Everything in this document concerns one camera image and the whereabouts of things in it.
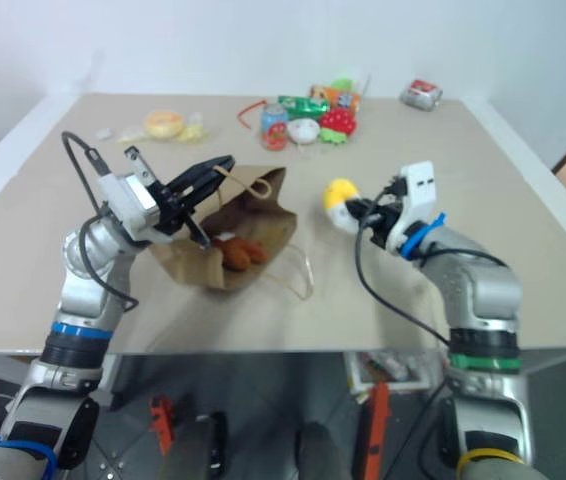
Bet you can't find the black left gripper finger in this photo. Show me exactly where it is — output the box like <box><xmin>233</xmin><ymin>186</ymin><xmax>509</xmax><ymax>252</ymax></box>
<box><xmin>168</xmin><ymin>155</ymin><xmax>237</xmax><ymax>192</ymax></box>
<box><xmin>180</xmin><ymin>169</ymin><xmax>225</xmax><ymax>207</ymax></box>

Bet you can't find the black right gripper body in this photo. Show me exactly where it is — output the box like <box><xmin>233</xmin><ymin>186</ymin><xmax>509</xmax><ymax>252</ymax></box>
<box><xmin>360</xmin><ymin>192</ymin><xmax>405</xmax><ymax>248</ymax></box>

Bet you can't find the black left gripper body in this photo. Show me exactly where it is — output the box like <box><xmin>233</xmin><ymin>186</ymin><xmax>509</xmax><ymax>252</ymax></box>
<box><xmin>151</xmin><ymin>178</ymin><xmax>193</xmax><ymax>237</ymax></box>

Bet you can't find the yellow and white plush toy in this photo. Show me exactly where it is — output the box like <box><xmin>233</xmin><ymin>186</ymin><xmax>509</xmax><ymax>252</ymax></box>
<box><xmin>323</xmin><ymin>177</ymin><xmax>363</xmax><ymax>234</ymax></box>

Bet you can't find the brown paper bag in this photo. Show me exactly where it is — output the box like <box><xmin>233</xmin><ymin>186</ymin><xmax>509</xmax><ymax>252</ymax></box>
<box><xmin>149</xmin><ymin>164</ymin><xmax>317</xmax><ymax>302</ymax></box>

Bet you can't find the yellow donut plush toy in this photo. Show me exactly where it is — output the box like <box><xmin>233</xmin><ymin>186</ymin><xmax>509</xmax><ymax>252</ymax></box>
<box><xmin>143</xmin><ymin>110</ymin><xmax>185</xmax><ymax>139</ymax></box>

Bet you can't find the orange plush toy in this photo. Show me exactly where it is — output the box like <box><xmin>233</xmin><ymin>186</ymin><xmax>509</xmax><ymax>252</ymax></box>
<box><xmin>210</xmin><ymin>236</ymin><xmax>270</xmax><ymax>273</ymax></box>

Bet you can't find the red strawberry plush toy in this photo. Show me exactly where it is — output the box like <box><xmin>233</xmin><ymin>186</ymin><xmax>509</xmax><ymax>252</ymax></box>
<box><xmin>318</xmin><ymin>107</ymin><xmax>358</xmax><ymax>147</ymax></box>

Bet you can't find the white round plush toy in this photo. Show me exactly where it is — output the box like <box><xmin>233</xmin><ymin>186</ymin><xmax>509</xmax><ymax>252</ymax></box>
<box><xmin>286</xmin><ymin>117</ymin><xmax>322</xmax><ymax>147</ymax></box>

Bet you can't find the clear plastic wrapper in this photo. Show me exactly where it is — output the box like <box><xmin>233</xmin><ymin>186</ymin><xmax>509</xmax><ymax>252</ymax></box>
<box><xmin>94</xmin><ymin>112</ymin><xmax>214</xmax><ymax>147</ymax></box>

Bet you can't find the blue and red soda can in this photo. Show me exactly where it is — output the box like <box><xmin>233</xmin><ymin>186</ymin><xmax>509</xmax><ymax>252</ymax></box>
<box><xmin>260</xmin><ymin>102</ymin><xmax>291</xmax><ymax>152</ymax></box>

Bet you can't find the orange snack packet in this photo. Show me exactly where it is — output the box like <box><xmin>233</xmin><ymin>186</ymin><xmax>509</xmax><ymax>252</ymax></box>
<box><xmin>310</xmin><ymin>83</ymin><xmax>363</xmax><ymax>113</ymax></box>

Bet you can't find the green snack packet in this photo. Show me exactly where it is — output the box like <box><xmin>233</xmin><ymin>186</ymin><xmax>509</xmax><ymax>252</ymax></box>
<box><xmin>277</xmin><ymin>95</ymin><xmax>331</xmax><ymax>121</ymax></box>

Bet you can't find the silver and red pouch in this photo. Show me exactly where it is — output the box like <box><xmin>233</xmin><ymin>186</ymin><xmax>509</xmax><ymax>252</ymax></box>
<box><xmin>399</xmin><ymin>78</ymin><xmax>445</xmax><ymax>112</ymax></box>

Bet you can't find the white box of items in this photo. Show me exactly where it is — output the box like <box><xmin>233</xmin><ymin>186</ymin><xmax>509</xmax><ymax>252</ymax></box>
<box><xmin>346</xmin><ymin>351</ymin><xmax>445</xmax><ymax>397</ymax></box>

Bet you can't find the long orange clamp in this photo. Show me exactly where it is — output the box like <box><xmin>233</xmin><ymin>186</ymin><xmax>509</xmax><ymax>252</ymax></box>
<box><xmin>367</xmin><ymin>382</ymin><xmax>391</xmax><ymax>470</ymax></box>

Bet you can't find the small orange clamp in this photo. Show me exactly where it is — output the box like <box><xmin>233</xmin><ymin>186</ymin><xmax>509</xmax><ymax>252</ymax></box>
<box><xmin>149</xmin><ymin>394</ymin><xmax>175</xmax><ymax>455</ymax></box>

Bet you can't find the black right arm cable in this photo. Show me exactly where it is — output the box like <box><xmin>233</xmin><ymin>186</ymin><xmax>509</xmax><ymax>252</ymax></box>
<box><xmin>354</xmin><ymin>183</ymin><xmax>452</xmax><ymax>347</ymax></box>

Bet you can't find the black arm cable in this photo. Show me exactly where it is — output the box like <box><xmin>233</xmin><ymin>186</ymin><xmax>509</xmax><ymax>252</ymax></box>
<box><xmin>60</xmin><ymin>130</ymin><xmax>140</xmax><ymax>312</ymax></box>
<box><xmin>354</xmin><ymin>183</ymin><xmax>452</xmax><ymax>347</ymax></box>

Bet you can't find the blue cable tie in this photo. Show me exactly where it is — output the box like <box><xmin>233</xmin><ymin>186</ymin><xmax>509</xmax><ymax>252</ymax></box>
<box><xmin>401</xmin><ymin>212</ymin><xmax>448</xmax><ymax>259</ymax></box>

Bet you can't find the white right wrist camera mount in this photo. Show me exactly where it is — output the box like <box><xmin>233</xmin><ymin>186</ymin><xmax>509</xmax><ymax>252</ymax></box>
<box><xmin>389</xmin><ymin>160</ymin><xmax>440</xmax><ymax>252</ymax></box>

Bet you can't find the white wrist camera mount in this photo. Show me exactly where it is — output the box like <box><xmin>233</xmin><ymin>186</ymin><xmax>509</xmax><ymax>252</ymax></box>
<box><xmin>389</xmin><ymin>160</ymin><xmax>440</xmax><ymax>252</ymax></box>
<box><xmin>96</xmin><ymin>145</ymin><xmax>160</xmax><ymax>242</ymax></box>

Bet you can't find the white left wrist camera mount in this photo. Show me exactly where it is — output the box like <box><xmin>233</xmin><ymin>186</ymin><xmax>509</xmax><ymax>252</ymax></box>
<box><xmin>96</xmin><ymin>145</ymin><xmax>160</xmax><ymax>242</ymax></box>

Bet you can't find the red string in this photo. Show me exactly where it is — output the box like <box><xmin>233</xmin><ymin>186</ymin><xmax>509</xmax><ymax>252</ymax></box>
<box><xmin>235</xmin><ymin>99</ymin><xmax>268</xmax><ymax>131</ymax></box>

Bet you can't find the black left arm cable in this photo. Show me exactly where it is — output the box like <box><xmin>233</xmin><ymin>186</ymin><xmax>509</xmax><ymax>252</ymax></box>
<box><xmin>60</xmin><ymin>130</ymin><xmax>140</xmax><ymax>312</ymax></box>

